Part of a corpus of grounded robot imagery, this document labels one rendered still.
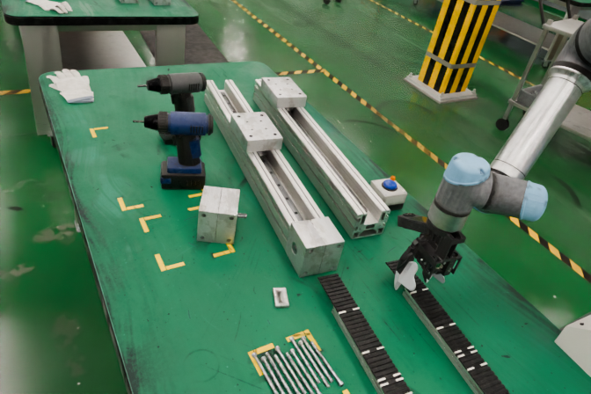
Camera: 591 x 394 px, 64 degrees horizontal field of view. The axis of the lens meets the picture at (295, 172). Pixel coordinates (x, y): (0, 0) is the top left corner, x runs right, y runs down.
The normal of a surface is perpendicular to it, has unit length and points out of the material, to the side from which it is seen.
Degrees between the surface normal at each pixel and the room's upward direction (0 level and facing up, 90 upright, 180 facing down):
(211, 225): 90
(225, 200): 0
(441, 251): 90
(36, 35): 90
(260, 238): 0
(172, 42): 90
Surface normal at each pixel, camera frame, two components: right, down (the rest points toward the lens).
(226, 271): 0.16, -0.82
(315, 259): 0.39, 0.57
